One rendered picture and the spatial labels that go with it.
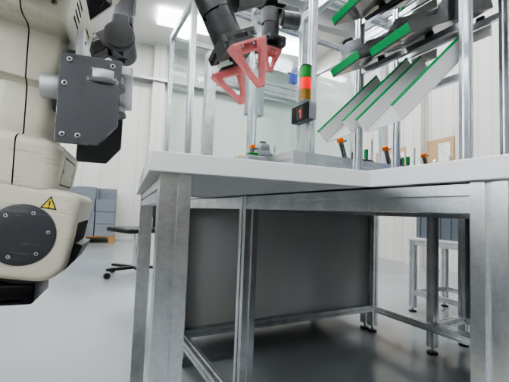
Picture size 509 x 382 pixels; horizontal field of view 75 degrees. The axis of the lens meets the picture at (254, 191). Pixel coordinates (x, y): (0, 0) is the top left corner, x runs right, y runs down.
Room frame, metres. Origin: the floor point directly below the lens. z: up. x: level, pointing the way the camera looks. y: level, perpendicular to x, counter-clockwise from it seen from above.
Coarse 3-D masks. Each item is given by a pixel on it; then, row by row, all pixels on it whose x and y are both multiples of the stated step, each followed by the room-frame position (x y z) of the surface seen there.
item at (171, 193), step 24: (168, 192) 0.48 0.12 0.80; (144, 216) 1.25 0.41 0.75; (168, 216) 0.49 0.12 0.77; (144, 240) 1.26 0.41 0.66; (168, 240) 0.49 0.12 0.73; (144, 264) 1.26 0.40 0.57; (168, 264) 0.49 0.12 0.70; (144, 288) 1.26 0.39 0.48; (168, 288) 0.49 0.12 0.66; (144, 312) 1.26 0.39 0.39; (168, 312) 0.49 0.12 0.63; (144, 336) 1.26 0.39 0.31; (168, 336) 0.50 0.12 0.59; (168, 360) 0.50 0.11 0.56
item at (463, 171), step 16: (464, 160) 0.44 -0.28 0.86; (480, 160) 0.43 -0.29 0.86; (496, 160) 0.41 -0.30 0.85; (384, 176) 0.56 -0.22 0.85; (400, 176) 0.53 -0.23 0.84; (416, 176) 0.51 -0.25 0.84; (432, 176) 0.48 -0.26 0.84; (448, 176) 0.46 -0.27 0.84; (464, 176) 0.44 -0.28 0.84; (480, 176) 0.43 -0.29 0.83; (496, 176) 0.41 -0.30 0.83; (304, 192) 0.79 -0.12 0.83
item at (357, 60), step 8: (408, 16) 0.89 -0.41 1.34; (392, 24) 0.88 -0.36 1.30; (400, 24) 0.88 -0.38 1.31; (392, 32) 0.88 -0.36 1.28; (368, 40) 1.00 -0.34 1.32; (376, 40) 1.01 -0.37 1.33; (368, 48) 0.85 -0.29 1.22; (352, 56) 0.86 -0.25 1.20; (360, 56) 0.85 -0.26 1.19; (368, 56) 0.86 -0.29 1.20; (344, 64) 0.90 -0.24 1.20; (352, 64) 0.88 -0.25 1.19; (360, 64) 0.93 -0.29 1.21; (368, 64) 0.98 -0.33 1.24; (336, 72) 0.94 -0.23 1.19; (344, 72) 0.95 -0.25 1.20
